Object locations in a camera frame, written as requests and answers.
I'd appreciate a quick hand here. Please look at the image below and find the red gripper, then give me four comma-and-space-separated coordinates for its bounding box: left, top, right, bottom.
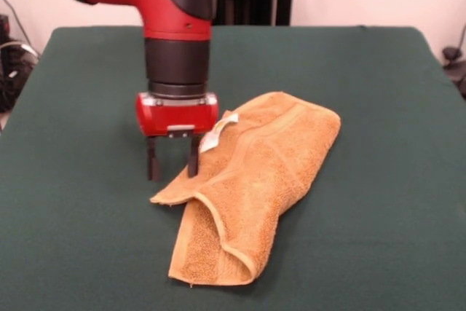
135, 91, 220, 181

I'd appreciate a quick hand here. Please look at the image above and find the orange terry towel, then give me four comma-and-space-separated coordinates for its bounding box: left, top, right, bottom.
149, 90, 342, 286

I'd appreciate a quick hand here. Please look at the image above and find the dark green table cloth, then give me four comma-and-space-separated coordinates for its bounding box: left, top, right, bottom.
0, 25, 466, 311

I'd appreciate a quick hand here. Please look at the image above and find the black equipment pile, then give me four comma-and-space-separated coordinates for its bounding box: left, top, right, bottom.
0, 14, 41, 114

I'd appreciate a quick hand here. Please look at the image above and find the dark grey stand base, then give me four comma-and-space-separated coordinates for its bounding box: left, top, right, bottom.
441, 46, 466, 99

